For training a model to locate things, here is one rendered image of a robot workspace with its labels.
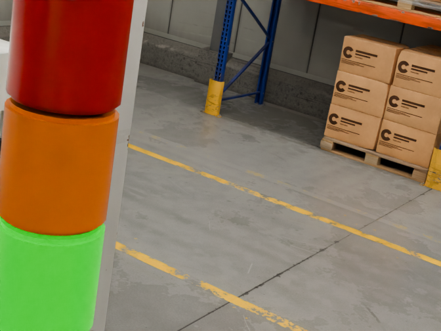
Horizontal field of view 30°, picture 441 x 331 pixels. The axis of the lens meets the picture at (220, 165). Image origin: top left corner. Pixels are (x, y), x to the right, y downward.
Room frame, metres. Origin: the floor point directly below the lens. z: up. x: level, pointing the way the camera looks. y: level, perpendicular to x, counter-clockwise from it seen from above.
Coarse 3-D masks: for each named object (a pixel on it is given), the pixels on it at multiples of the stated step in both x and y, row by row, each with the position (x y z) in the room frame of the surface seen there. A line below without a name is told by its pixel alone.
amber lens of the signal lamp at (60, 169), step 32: (32, 128) 0.32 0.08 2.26; (64, 128) 0.32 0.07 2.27; (96, 128) 0.33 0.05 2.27; (0, 160) 0.34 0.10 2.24; (32, 160) 0.32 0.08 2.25; (64, 160) 0.33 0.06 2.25; (96, 160) 0.33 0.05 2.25; (0, 192) 0.34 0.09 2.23; (32, 192) 0.32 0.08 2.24; (64, 192) 0.33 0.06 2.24; (96, 192) 0.34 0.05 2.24; (32, 224) 0.32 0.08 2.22; (64, 224) 0.33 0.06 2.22; (96, 224) 0.34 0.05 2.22
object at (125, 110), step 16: (144, 0) 2.94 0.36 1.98; (144, 16) 2.95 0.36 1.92; (128, 48) 2.89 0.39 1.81; (128, 64) 2.90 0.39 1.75; (128, 80) 2.91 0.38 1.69; (128, 96) 2.92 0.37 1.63; (128, 112) 2.93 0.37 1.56; (128, 128) 2.94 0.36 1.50; (112, 176) 2.89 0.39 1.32; (112, 192) 2.90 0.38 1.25; (112, 208) 2.91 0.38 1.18; (112, 224) 2.92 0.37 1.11; (112, 240) 2.93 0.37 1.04; (112, 256) 2.95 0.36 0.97; (96, 304) 2.89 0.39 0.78; (96, 320) 2.91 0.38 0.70
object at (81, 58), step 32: (32, 0) 0.33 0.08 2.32; (64, 0) 0.32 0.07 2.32; (96, 0) 0.33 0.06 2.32; (128, 0) 0.34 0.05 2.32; (32, 32) 0.33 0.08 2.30; (64, 32) 0.32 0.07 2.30; (96, 32) 0.33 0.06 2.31; (128, 32) 0.35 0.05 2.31; (32, 64) 0.33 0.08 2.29; (64, 64) 0.32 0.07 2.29; (96, 64) 0.33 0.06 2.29; (32, 96) 0.33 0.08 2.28; (64, 96) 0.32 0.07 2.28; (96, 96) 0.33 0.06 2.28
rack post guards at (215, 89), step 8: (208, 88) 9.17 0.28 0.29; (216, 88) 9.10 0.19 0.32; (208, 96) 9.14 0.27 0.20; (216, 96) 9.09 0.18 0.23; (208, 104) 9.13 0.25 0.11; (216, 104) 9.09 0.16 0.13; (208, 112) 9.12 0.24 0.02; (216, 112) 9.09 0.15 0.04; (440, 152) 7.71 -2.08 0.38; (432, 160) 7.74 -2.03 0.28; (440, 160) 7.70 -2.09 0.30; (432, 168) 7.73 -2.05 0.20; (440, 168) 7.69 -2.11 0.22; (432, 176) 7.72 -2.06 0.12; (440, 176) 7.68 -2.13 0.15; (424, 184) 7.81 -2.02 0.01; (432, 184) 7.71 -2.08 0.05; (440, 184) 7.68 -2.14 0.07
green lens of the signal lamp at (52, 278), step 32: (0, 224) 0.34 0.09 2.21; (0, 256) 0.33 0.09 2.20; (32, 256) 0.32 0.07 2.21; (64, 256) 0.33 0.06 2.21; (96, 256) 0.34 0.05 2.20; (0, 288) 0.33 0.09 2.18; (32, 288) 0.32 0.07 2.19; (64, 288) 0.33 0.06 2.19; (96, 288) 0.35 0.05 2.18; (0, 320) 0.33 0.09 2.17; (32, 320) 0.32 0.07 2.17; (64, 320) 0.33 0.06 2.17
